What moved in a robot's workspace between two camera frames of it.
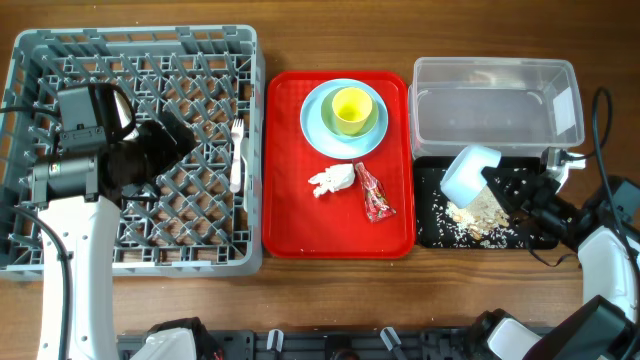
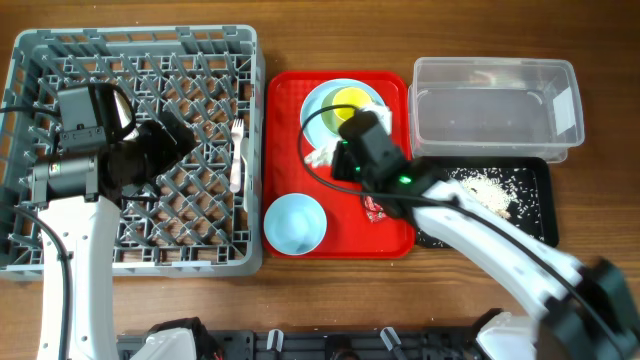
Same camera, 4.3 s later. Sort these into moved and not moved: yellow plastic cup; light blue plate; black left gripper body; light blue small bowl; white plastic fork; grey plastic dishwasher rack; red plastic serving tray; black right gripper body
Moved: black right gripper body; light blue small bowl
Not moved: grey plastic dishwasher rack; white plastic fork; yellow plastic cup; light blue plate; black left gripper body; red plastic serving tray
